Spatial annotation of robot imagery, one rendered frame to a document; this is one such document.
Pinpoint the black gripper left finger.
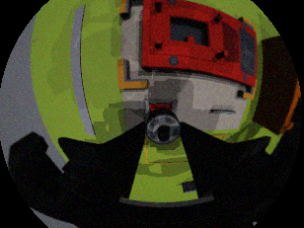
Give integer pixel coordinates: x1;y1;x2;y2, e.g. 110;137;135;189
57;122;147;198

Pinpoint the dark grey rectangular bar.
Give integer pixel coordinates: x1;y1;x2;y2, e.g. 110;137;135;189
183;181;196;193

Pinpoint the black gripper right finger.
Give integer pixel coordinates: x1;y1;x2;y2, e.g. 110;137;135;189
180;121;271;198

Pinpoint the grey flat bar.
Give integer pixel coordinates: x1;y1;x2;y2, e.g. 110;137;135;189
71;5;96;136

